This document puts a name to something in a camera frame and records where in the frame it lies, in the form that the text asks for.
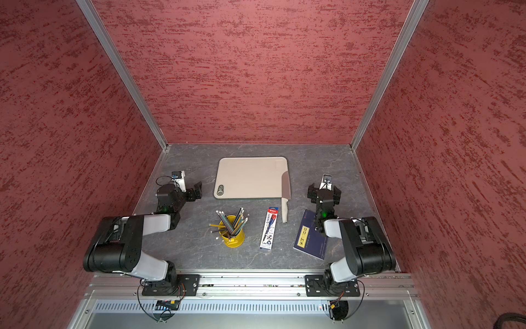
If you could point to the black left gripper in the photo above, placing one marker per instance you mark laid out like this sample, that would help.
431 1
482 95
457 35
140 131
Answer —
192 197

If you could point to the pencils bunch in cup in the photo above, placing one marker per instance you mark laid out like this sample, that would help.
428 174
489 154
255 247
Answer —
222 216

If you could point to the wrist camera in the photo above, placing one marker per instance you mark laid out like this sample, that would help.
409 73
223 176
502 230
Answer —
177 175
326 182

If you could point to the red blue pencil box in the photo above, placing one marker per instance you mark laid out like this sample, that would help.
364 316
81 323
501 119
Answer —
269 228

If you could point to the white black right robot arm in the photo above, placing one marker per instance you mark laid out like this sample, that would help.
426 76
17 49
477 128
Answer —
366 248

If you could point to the beige green-rimmed cutting board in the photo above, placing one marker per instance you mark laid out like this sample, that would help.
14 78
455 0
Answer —
250 178

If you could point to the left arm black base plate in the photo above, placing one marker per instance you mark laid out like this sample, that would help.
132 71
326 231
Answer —
178 285

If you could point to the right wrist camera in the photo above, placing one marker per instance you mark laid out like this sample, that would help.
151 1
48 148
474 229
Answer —
326 182

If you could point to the aluminium front rail frame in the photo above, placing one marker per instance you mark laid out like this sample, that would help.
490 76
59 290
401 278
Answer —
252 299

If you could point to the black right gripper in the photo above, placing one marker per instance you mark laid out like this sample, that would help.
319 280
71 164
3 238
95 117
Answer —
313 193

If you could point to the aluminium corner post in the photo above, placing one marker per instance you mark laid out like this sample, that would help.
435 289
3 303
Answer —
95 22
412 20

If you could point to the left aluminium corner post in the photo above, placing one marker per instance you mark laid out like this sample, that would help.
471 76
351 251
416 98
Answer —
95 22

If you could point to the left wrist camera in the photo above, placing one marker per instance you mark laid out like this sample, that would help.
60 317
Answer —
177 175

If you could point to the right aluminium corner post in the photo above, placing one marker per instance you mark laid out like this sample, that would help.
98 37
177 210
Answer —
412 20

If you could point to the knife with cream handle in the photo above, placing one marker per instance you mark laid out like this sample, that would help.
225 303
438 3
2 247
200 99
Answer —
286 195

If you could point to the dark blue notebook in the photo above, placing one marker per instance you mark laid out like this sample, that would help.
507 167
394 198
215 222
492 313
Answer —
309 240

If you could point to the yellow pencil cup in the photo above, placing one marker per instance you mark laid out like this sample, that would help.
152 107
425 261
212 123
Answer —
238 237

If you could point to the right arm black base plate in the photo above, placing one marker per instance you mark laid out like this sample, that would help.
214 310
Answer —
323 286

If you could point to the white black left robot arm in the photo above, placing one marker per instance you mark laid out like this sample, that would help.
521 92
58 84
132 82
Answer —
116 247

